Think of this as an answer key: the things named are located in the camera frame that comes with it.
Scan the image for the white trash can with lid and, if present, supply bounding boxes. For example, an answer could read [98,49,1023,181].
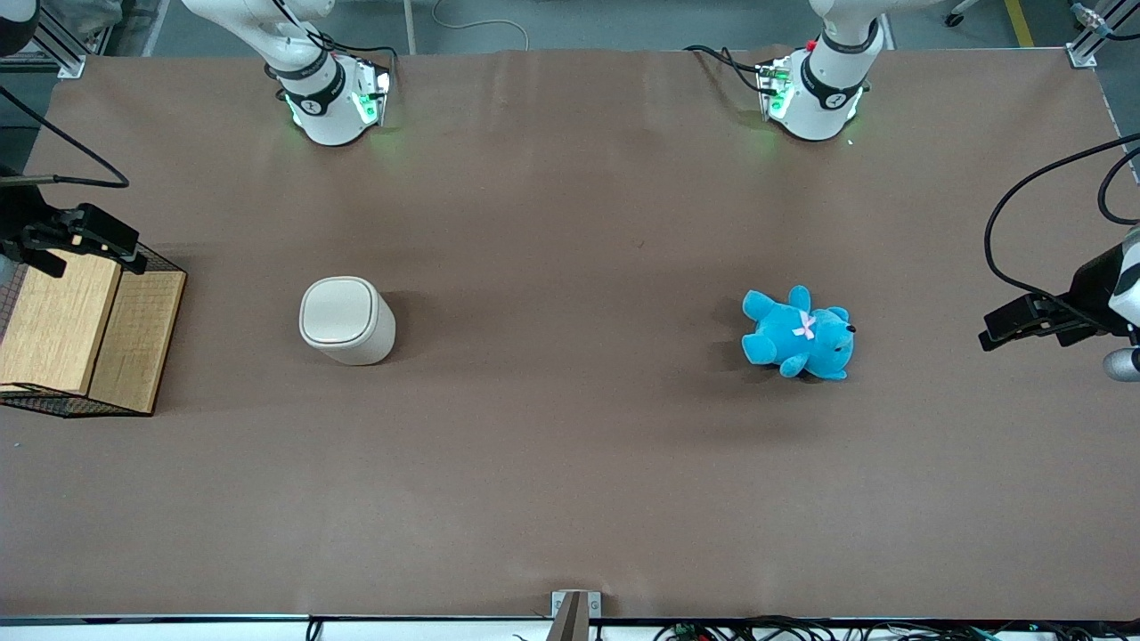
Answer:
[298,276,397,367]

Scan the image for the blue teddy bear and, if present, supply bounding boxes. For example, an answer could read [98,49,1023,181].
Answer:
[741,285,858,382]

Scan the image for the brown table cover sheet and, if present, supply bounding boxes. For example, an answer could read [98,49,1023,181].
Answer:
[0,45,1140,622]

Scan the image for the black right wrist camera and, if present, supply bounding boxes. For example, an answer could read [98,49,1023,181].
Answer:
[0,165,65,252]

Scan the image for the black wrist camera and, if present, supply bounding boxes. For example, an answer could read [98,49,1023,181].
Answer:
[1064,239,1125,314]
[0,165,65,252]

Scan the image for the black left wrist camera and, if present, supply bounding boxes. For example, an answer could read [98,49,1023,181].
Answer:
[1064,239,1125,314]

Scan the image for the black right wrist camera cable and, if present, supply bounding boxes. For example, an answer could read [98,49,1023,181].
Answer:
[0,86,131,190]

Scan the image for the wooden shelf black wire frame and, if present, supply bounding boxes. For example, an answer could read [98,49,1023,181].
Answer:
[0,240,189,419]

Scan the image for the long black left wrist cable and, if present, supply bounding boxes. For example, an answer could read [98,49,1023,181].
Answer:
[983,134,1140,304]

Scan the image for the short looped black cable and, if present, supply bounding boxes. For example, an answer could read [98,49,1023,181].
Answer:
[1096,147,1140,226]

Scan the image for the aluminium frame profile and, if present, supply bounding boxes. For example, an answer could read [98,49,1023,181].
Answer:
[1066,0,1140,69]
[0,9,87,79]

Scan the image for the black right arm base cable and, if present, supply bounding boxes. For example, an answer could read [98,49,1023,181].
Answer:
[303,31,399,90]

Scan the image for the black arm base cable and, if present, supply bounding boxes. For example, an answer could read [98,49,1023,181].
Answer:
[303,31,399,90]
[684,45,776,96]

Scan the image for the black cable bundle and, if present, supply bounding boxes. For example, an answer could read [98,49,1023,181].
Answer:
[655,616,1140,641]

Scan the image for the black left arm base cable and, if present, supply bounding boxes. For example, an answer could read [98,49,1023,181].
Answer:
[684,45,776,96]

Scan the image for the white floor cable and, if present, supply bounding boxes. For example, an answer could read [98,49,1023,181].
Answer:
[432,0,531,53]

